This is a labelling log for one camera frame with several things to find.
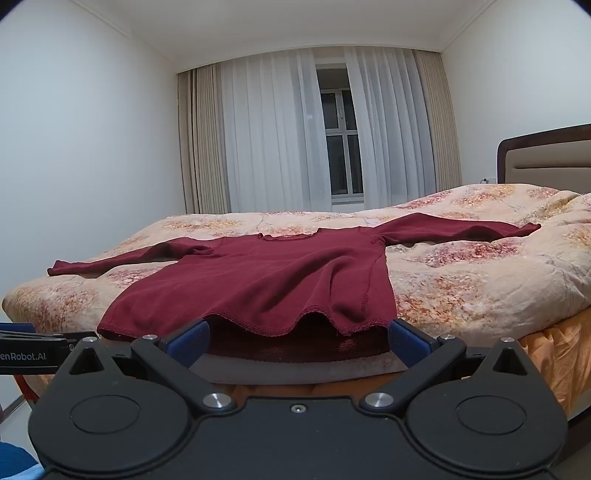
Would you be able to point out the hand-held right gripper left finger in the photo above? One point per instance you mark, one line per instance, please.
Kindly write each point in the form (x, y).
(190, 342)

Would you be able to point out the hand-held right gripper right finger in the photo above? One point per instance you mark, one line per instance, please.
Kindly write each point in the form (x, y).
(407, 342)

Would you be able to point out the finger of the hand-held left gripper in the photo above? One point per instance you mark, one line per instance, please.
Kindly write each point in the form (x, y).
(55, 337)

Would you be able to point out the dark red long-sleeved shirt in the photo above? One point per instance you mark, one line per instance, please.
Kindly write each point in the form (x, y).
(277, 281)

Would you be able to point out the floral beige duvet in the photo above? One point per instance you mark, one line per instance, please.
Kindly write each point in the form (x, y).
(461, 286)

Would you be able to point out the person's blue garment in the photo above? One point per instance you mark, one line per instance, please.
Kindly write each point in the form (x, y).
(18, 461)

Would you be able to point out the orange bed sheet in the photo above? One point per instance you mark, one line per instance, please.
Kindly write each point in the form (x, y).
(563, 364)

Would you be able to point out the beige curtain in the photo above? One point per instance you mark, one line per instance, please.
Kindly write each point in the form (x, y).
(445, 124)
(203, 143)

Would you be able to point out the white-framed window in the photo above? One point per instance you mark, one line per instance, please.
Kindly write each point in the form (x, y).
(341, 143)

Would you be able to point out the white sheer curtain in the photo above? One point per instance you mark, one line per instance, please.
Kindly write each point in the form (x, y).
(272, 134)
(392, 129)

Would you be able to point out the brown padded headboard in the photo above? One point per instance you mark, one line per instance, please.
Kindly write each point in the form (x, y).
(545, 161)

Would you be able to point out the white wall socket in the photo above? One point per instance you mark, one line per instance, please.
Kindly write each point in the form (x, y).
(488, 180)

